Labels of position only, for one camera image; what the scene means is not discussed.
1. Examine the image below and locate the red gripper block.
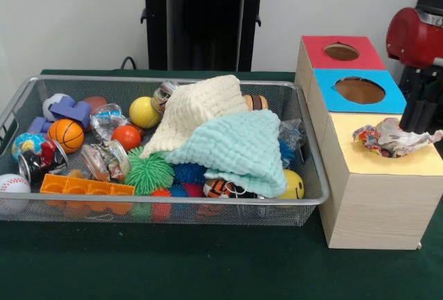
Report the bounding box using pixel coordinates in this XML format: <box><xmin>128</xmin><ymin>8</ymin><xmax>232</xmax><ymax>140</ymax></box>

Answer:
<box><xmin>386</xmin><ymin>7</ymin><xmax>443</xmax><ymax>134</ymax></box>

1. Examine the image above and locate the multicoloured frayed cloth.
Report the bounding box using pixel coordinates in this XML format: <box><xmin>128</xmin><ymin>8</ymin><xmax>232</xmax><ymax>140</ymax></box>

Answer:
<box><xmin>352</xmin><ymin>117</ymin><xmax>443</xmax><ymax>159</ymax></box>

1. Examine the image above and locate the light blue muslin cloth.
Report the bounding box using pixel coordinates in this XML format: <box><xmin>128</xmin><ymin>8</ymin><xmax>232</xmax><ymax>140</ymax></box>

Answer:
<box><xmin>165</xmin><ymin>108</ymin><xmax>288</xmax><ymax>199</ymax></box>

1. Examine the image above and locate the cream knitted cloth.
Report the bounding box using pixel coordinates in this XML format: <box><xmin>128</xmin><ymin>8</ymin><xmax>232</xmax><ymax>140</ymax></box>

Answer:
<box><xmin>140</xmin><ymin>73</ymin><xmax>251</xmax><ymax>159</ymax></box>

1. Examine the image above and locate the wooden box with three holes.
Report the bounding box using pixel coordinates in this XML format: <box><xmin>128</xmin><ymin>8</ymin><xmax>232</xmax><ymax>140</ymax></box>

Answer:
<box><xmin>293</xmin><ymin>35</ymin><xmax>443</xmax><ymax>249</ymax></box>

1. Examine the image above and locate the yellow smiley ball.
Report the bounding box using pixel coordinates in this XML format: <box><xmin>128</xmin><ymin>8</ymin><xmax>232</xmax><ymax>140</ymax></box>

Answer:
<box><xmin>283</xmin><ymin>168</ymin><xmax>306</xmax><ymax>200</ymax></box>

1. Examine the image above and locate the plain yellow ball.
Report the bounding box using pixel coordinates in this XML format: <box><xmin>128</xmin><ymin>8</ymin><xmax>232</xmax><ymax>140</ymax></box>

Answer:
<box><xmin>129</xmin><ymin>96</ymin><xmax>163</xmax><ymax>130</ymax></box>

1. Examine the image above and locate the green spiky ball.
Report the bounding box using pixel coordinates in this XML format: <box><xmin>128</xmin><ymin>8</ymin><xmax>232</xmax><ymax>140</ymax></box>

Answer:
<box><xmin>125</xmin><ymin>145</ymin><xmax>176</xmax><ymax>196</ymax></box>

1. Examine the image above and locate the red rubber ball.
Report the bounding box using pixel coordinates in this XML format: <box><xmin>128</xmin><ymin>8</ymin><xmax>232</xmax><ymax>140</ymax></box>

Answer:
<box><xmin>111</xmin><ymin>125</ymin><xmax>143</xmax><ymax>153</ymax></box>

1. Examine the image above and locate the orange plastic tray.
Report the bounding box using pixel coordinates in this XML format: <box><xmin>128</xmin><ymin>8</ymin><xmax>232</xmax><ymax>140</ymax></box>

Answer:
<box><xmin>39</xmin><ymin>174</ymin><xmax>136</xmax><ymax>215</ymax></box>

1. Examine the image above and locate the orange basketball toy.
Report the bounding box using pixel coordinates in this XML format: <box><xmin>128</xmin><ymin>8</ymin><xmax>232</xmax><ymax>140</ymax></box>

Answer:
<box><xmin>47</xmin><ymin>118</ymin><xmax>86</xmax><ymax>155</ymax></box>

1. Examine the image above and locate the globe print ball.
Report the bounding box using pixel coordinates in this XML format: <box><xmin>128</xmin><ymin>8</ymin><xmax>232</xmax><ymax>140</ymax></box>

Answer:
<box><xmin>12</xmin><ymin>132</ymin><xmax>48</xmax><ymax>162</ymax></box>

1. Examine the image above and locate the white baseball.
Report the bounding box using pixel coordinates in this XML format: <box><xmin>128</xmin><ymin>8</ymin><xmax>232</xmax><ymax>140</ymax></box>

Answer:
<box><xmin>0</xmin><ymin>174</ymin><xmax>32</xmax><ymax>213</ymax></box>

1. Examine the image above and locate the wire mesh bin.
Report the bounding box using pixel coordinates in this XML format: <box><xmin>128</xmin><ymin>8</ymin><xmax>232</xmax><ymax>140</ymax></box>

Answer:
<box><xmin>0</xmin><ymin>74</ymin><xmax>330</xmax><ymax>227</ymax></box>

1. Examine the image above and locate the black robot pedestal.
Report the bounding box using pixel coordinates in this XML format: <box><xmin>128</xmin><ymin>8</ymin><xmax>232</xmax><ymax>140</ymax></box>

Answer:
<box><xmin>133</xmin><ymin>0</ymin><xmax>280</xmax><ymax>72</ymax></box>

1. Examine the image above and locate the black looped cable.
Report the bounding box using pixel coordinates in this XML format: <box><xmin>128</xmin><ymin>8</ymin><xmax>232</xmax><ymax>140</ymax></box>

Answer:
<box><xmin>120</xmin><ymin>55</ymin><xmax>140</xmax><ymax>71</ymax></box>

